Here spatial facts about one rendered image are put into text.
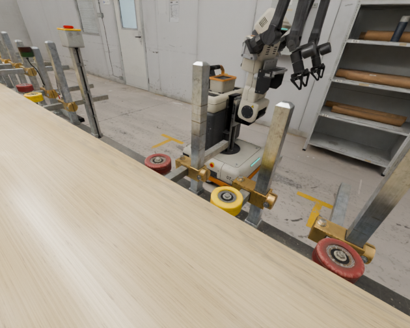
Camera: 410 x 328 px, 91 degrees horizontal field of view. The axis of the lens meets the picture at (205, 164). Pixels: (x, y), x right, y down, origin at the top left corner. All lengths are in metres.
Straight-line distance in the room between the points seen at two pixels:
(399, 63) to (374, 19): 0.52
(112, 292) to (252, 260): 0.24
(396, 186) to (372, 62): 2.64
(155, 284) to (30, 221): 0.30
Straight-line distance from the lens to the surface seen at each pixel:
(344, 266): 0.48
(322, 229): 0.62
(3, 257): 0.51
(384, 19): 3.11
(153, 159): 0.64
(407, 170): 0.52
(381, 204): 0.56
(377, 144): 3.31
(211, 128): 1.72
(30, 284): 0.45
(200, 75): 0.60
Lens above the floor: 1.24
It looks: 33 degrees down
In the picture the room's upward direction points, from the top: 4 degrees clockwise
